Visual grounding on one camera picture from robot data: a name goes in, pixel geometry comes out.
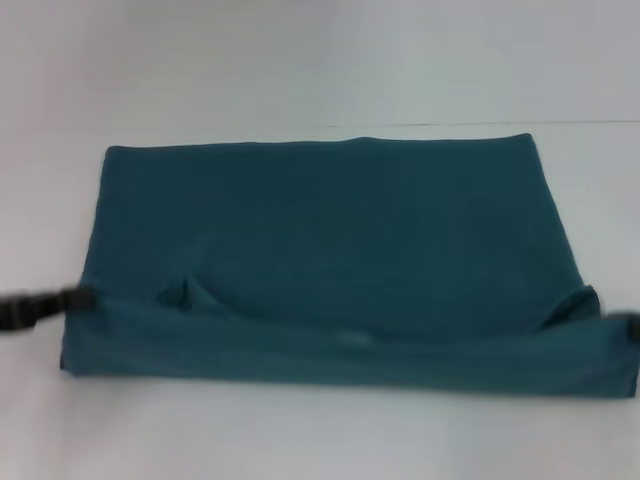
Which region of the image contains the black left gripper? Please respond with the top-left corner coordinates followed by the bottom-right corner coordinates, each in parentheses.
top-left (0, 285), bottom-right (97, 334)

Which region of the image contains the teal blue shirt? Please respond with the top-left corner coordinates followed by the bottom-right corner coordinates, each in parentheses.
top-left (59, 132), bottom-right (640, 401)

